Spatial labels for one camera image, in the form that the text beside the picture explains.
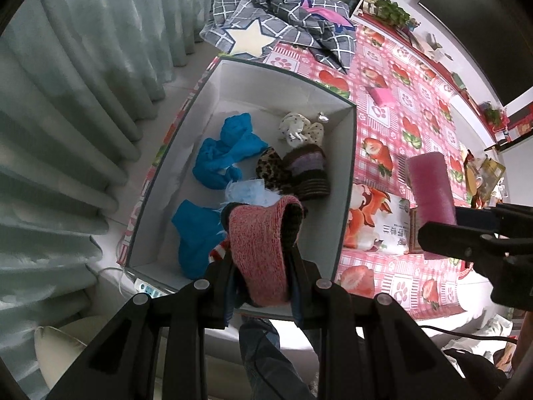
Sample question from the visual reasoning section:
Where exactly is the pink knitted sock dark cuff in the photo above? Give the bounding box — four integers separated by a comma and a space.
221, 194, 309, 308

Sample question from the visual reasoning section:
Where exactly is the grey green curtain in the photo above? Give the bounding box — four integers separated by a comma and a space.
0, 0, 238, 388

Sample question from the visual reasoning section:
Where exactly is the leopard print scrunchie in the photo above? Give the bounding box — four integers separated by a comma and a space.
255, 147, 293, 195

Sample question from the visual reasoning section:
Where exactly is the black bag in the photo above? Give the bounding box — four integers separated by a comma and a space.
443, 347, 511, 400

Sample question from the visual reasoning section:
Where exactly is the black cable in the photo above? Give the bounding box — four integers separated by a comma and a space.
418, 324, 515, 343

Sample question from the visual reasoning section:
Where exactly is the person's right forearm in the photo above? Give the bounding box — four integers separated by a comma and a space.
513, 314, 533, 384

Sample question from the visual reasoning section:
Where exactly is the red white striped sock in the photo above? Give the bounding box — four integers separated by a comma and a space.
207, 238, 231, 264

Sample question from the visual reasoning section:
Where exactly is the grey plaid star print cloth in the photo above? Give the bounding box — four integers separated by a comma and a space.
200, 0, 359, 76

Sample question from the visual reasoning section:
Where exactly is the brown striped knitted hat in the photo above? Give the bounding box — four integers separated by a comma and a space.
282, 143, 332, 202

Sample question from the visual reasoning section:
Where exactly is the cream polka dot scrunchie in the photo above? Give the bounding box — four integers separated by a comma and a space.
277, 110, 332, 148

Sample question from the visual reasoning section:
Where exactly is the white cloth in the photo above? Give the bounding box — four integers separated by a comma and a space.
416, 310, 515, 346

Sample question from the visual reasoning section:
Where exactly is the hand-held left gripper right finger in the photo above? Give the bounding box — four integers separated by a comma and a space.
286, 247, 492, 400

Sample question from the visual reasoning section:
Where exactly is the small green potted plant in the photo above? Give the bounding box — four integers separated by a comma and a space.
482, 103, 508, 131

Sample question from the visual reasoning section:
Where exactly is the light blue fluffy scrunchie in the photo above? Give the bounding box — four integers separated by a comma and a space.
226, 178, 280, 210

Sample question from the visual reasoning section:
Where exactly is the red storage box white inside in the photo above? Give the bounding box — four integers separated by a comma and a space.
117, 52, 359, 322

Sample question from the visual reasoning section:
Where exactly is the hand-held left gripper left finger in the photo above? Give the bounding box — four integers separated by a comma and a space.
46, 253, 239, 400

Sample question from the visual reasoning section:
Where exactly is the white power strip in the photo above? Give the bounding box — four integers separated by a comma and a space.
132, 278, 168, 301

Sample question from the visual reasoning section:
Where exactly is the strawberry paw print tablecloth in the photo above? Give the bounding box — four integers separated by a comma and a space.
217, 25, 519, 322

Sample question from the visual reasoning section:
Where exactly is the jar with yellow lid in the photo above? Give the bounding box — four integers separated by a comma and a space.
465, 162, 481, 201

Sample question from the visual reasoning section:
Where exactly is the white cable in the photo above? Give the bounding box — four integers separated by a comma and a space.
89, 264, 140, 301

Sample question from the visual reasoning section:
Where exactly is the person's leg in jeans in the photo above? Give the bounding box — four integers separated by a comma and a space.
238, 318, 319, 400

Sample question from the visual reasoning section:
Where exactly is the dark screen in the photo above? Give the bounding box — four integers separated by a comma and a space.
417, 0, 533, 107

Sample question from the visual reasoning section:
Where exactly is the fox print tissue pack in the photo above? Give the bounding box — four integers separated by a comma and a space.
342, 182, 412, 256

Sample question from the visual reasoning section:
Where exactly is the pink fluffy cloth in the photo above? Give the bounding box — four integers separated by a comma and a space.
407, 152, 458, 227

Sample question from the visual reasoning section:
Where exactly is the blue cloth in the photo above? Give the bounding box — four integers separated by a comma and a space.
171, 200, 229, 280
192, 112, 269, 191

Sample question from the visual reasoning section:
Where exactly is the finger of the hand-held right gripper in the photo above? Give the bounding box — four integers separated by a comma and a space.
453, 203, 533, 236
417, 221, 515, 268

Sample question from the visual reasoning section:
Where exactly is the white seat cushion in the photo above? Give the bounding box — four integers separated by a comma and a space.
32, 314, 128, 393

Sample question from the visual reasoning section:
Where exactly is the pink folded cloth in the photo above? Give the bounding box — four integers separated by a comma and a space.
365, 86, 397, 108

